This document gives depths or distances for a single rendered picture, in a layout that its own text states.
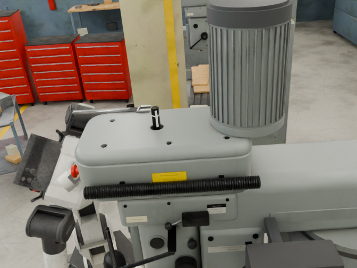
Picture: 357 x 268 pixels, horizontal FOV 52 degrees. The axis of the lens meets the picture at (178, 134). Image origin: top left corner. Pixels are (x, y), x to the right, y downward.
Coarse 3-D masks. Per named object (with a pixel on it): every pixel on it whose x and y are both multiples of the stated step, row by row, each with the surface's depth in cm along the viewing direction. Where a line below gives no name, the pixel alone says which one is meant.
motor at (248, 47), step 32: (224, 0) 88; (256, 0) 85; (288, 0) 83; (224, 32) 84; (256, 32) 81; (288, 32) 86; (224, 64) 87; (256, 64) 85; (224, 96) 92; (256, 96) 89; (224, 128) 95; (256, 128) 93
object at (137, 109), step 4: (104, 108) 115; (108, 108) 115; (112, 108) 114; (116, 108) 114; (120, 108) 114; (124, 108) 114; (128, 108) 113; (132, 108) 113; (136, 108) 113; (140, 108) 113; (72, 112) 114; (76, 112) 114; (80, 112) 114; (84, 112) 114; (88, 112) 114; (92, 112) 114; (96, 112) 114; (100, 112) 113; (104, 112) 113; (108, 112) 113; (112, 112) 113; (140, 112) 112; (144, 112) 112
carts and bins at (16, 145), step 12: (0, 96) 394; (12, 96) 424; (0, 108) 385; (12, 108) 393; (0, 120) 369; (12, 120) 367; (24, 132) 448; (0, 144) 435; (12, 144) 403; (24, 144) 431; (0, 156) 410; (12, 156) 398; (0, 168) 389; (12, 168) 387
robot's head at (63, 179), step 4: (76, 164) 132; (64, 172) 131; (68, 172) 131; (60, 176) 130; (64, 176) 129; (60, 180) 129; (64, 180) 129; (68, 180) 129; (80, 180) 138; (60, 184) 128; (64, 184) 128; (68, 184) 129; (72, 184) 129; (76, 184) 131; (64, 188) 128; (68, 188) 129; (72, 188) 131
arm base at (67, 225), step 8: (40, 208) 141; (48, 208) 142; (56, 208) 142; (32, 216) 139; (64, 216) 141; (72, 216) 142; (64, 224) 137; (72, 224) 144; (64, 232) 137; (64, 240) 138
